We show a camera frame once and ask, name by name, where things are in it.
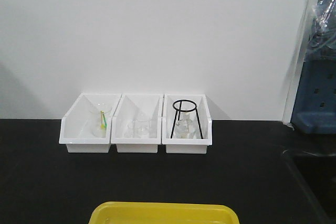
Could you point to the yellow plastic tray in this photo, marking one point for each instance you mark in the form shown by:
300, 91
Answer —
154, 212

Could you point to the white bin right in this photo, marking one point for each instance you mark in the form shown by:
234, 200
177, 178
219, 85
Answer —
180, 145

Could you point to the white bin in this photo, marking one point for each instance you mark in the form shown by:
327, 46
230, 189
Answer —
180, 145
129, 106
75, 132

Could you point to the glass flask in stand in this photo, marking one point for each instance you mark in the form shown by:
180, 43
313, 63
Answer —
185, 127

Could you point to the white bin middle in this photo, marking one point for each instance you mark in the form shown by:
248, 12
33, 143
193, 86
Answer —
129, 106

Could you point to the small glass beakers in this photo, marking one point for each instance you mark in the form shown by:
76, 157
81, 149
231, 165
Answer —
142, 126

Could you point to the glass beaker with sticks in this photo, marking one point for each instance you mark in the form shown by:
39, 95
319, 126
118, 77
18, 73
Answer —
99, 113

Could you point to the white bin left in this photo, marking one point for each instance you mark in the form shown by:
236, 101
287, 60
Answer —
75, 132

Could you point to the blue plastic crate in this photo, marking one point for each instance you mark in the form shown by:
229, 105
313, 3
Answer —
314, 107

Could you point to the black sink basin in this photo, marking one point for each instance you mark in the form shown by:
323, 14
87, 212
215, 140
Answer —
315, 174

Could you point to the clear plastic bag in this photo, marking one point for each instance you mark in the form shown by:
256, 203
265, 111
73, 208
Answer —
321, 43

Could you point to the black wire stand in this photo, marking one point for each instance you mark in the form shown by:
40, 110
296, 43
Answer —
185, 105

